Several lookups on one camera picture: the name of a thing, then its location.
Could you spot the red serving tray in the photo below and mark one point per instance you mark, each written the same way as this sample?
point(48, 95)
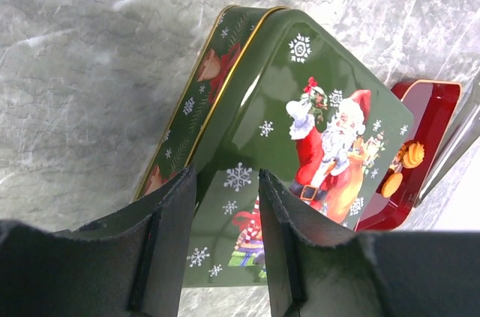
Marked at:
point(432, 103)

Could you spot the gold tin lid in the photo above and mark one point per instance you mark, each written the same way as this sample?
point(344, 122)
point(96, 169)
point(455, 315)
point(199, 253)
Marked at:
point(298, 104)

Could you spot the silver metal tongs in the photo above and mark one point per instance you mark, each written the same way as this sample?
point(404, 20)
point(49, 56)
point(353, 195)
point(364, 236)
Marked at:
point(461, 134)

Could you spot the plain orange round cookie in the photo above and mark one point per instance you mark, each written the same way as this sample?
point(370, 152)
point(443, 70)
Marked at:
point(391, 184)

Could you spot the green cookie tin box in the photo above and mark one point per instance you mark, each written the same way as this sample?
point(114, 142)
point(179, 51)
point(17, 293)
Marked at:
point(229, 37)

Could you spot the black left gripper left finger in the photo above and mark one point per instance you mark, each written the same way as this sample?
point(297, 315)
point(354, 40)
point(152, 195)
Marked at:
point(128, 263)

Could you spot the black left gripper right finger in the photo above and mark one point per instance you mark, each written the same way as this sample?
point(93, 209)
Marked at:
point(316, 267)

